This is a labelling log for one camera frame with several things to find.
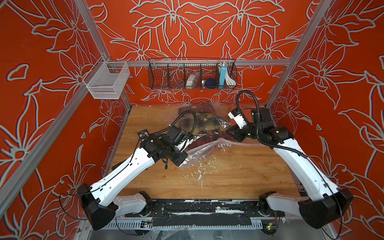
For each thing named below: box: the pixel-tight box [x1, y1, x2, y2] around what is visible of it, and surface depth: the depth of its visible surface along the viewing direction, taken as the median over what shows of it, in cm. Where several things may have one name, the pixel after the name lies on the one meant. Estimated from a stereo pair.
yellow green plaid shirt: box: [179, 112, 231, 135], surface depth 102 cm
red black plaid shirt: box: [185, 128, 238, 153], surface depth 79 cm
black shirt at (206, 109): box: [178, 105, 222, 116], surface depth 116 cm
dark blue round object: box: [205, 78, 217, 89], surface depth 97 cm
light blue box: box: [219, 66, 227, 86], surface depth 89 cm
